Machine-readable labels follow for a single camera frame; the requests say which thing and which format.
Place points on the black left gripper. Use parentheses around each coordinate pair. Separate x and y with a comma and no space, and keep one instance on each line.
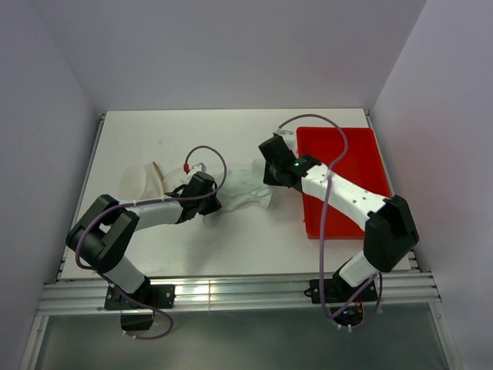
(214,205)

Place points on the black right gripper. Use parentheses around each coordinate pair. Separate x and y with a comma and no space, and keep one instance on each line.
(269,179)

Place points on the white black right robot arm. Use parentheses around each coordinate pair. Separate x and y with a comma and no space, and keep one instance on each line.
(388,226)

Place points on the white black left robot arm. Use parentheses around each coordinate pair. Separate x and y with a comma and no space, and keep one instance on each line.
(102,234)

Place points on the red plastic tray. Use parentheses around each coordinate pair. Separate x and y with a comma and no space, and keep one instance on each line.
(361,165)

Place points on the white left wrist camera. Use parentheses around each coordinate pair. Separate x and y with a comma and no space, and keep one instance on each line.
(190,170)

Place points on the aluminium mounting rail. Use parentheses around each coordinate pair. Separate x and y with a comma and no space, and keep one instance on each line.
(87,297)

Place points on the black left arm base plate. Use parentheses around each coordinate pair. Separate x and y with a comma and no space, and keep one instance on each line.
(159,296)

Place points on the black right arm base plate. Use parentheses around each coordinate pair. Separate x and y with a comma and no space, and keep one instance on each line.
(338,291)

